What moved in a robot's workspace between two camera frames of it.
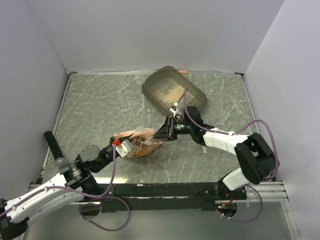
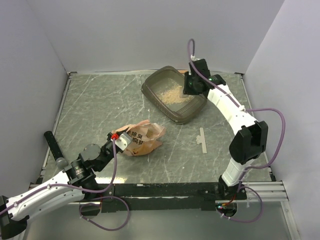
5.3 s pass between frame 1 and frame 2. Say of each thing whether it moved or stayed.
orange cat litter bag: moved
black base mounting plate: stayed
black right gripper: moved
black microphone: stayed
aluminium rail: stayed
